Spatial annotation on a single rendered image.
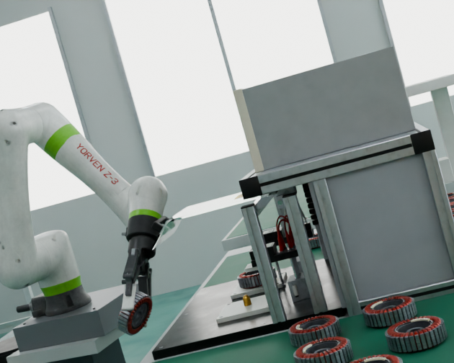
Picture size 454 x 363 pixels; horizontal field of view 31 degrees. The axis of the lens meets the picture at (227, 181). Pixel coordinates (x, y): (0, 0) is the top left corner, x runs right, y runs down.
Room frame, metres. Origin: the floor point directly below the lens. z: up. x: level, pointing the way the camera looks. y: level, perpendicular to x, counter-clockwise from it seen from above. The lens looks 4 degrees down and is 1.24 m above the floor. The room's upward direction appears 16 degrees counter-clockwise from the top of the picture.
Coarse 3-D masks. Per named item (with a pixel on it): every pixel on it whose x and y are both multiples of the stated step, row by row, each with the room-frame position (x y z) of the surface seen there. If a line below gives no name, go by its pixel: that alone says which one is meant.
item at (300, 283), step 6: (294, 276) 2.08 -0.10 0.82; (300, 276) 2.06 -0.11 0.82; (288, 282) 2.03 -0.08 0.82; (294, 282) 2.03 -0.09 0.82; (300, 282) 2.03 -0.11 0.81; (300, 288) 2.03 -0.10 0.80; (306, 288) 2.03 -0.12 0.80; (300, 294) 2.03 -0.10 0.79; (306, 294) 2.03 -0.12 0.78; (294, 300) 2.03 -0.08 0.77
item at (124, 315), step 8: (136, 296) 2.06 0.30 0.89; (144, 296) 2.07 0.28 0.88; (136, 304) 2.05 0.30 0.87; (144, 304) 2.09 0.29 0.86; (152, 304) 2.13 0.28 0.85; (120, 312) 2.05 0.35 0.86; (128, 312) 2.04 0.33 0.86; (136, 312) 2.07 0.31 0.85; (144, 312) 2.11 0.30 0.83; (120, 320) 2.05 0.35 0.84; (128, 320) 2.04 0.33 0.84; (136, 320) 2.08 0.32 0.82; (144, 320) 2.11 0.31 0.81; (120, 328) 2.06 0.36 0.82; (128, 328) 2.05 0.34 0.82; (136, 328) 2.09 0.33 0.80
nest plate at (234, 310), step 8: (264, 296) 2.14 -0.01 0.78; (232, 304) 2.15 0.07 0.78; (240, 304) 2.13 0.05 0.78; (256, 304) 2.08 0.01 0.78; (264, 304) 2.05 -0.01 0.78; (224, 312) 2.09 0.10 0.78; (232, 312) 2.06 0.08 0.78; (240, 312) 2.04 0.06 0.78; (248, 312) 2.02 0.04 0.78; (256, 312) 2.01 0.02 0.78; (264, 312) 2.01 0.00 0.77; (216, 320) 2.03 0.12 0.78; (224, 320) 2.03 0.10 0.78; (232, 320) 2.03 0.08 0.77
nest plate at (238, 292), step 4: (284, 272) 2.39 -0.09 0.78; (284, 276) 2.33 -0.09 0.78; (276, 280) 2.30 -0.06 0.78; (284, 280) 2.31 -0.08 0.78; (280, 284) 2.25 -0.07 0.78; (236, 288) 2.35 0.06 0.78; (240, 288) 2.33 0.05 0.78; (252, 288) 2.29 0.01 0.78; (256, 288) 2.27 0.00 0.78; (260, 288) 2.26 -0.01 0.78; (232, 292) 2.31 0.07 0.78; (236, 292) 2.29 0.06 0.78; (240, 292) 2.27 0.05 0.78; (244, 292) 2.26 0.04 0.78; (248, 292) 2.26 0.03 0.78; (252, 292) 2.26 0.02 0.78; (256, 292) 2.26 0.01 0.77; (232, 296) 2.27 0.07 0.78; (236, 296) 2.27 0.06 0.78; (240, 296) 2.27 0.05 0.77
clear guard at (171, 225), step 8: (240, 192) 2.14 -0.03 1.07; (272, 192) 1.89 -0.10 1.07; (216, 200) 2.10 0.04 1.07; (224, 200) 2.04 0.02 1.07; (232, 200) 1.98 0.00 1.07; (240, 200) 1.92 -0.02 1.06; (248, 200) 1.90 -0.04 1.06; (184, 208) 2.13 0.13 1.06; (192, 208) 2.07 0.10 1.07; (200, 208) 2.00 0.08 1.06; (208, 208) 1.95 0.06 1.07; (216, 208) 1.91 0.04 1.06; (176, 216) 1.98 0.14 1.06; (184, 216) 1.93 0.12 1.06; (168, 224) 1.96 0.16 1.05; (176, 224) 2.11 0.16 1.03; (160, 232) 1.94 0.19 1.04; (168, 232) 2.05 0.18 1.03; (160, 240) 1.98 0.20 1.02; (152, 248) 1.95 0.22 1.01
